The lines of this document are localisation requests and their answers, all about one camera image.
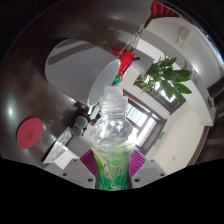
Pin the grey microphone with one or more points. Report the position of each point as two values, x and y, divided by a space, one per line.
81 122
76 131

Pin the red box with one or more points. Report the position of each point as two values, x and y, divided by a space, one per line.
126 61

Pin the green exit sign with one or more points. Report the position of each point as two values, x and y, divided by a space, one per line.
162 135

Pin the dark wooden glass door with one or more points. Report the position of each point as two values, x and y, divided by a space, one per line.
146 125

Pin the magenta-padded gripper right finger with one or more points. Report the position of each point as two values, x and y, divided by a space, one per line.
148 171

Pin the green book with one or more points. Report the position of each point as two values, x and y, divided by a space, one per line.
94 112

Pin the red carpeted staircase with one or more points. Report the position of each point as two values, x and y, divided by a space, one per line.
163 9

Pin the small potted green plant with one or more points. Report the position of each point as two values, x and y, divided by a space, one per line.
166 78

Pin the clear green-labelled drink bottle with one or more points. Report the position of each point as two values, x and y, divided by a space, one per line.
113 140

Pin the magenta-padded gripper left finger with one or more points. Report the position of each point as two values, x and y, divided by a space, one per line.
78 171

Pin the short white wall unit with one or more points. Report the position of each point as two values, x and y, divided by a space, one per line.
183 35

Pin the flat round red coaster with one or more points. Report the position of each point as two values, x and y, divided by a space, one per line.
29 132

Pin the wide dark-framed window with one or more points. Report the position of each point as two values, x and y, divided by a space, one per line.
166 100

